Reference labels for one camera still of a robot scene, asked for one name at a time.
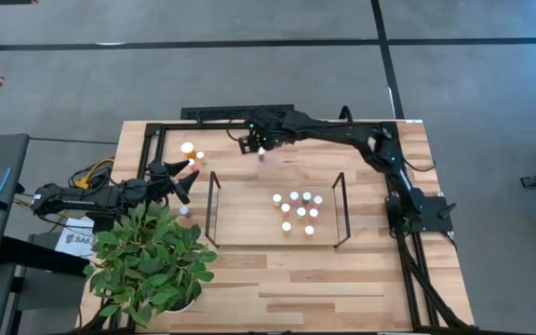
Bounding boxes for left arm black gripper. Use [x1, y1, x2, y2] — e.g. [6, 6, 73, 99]
[146, 159, 201, 206]

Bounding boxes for black framed clear shelf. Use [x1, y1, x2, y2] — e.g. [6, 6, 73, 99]
[204, 170, 353, 249]

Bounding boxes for black perforated floor mat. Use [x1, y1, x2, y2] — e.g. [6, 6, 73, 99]
[180, 103, 296, 121]

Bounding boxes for black table clamp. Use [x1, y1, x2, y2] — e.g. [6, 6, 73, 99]
[338, 105, 355, 127]

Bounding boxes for green leafy plant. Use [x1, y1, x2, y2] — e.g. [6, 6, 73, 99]
[83, 200, 218, 328]

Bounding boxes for white printed paper sheet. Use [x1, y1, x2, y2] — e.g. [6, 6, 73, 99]
[55, 217, 96, 260]

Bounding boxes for white plant pot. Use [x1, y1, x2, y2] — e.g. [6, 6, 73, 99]
[163, 297, 198, 315]

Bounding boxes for black aluminium rig frame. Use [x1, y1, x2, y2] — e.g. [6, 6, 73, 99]
[77, 118, 479, 335]

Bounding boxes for yellow cable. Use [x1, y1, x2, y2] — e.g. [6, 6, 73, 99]
[73, 156, 116, 191]

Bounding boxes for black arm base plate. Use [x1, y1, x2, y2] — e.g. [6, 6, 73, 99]
[385, 194, 455, 234]

